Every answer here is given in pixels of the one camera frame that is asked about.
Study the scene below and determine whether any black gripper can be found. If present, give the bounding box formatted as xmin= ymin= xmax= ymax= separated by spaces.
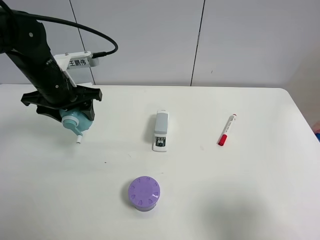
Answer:
xmin=21 ymin=58 xmax=102 ymax=123

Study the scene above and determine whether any teal pencil sharpener with crank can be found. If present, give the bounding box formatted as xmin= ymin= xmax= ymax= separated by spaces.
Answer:
xmin=59 ymin=109 xmax=93 ymax=144

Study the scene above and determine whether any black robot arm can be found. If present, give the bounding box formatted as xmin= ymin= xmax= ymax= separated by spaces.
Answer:
xmin=0 ymin=9 xmax=102 ymax=122

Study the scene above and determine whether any grey white stapler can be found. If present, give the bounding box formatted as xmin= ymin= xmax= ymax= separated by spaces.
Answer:
xmin=152 ymin=110 xmax=169 ymax=153

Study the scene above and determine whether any white cardboard box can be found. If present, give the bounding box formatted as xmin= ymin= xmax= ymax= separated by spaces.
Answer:
xmin=77 ymin=82 xmax=93 ymax=87

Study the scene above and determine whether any purple lidded round jar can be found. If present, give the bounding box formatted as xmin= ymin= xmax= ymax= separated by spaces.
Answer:
xmin=127 ymin=176 xmax=161 ymax=212

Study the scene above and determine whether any red capped white marker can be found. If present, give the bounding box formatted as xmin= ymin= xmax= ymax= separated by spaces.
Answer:
xmin=217 ymin=114 xmax=237 ymax=147

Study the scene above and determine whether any blue object at table edge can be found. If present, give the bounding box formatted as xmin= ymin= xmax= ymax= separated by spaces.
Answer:
xmin=315 ymin=133 xmax=320 ymax=142

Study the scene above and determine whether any white camera mount with label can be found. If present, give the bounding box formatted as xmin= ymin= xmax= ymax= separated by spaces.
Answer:
xmin=53 ymin=51 xmax=100 ymax=88

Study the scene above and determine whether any black cable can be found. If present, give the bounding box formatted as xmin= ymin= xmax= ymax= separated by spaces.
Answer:
xmin=0 ymin=0 xmax=119 ymax=59

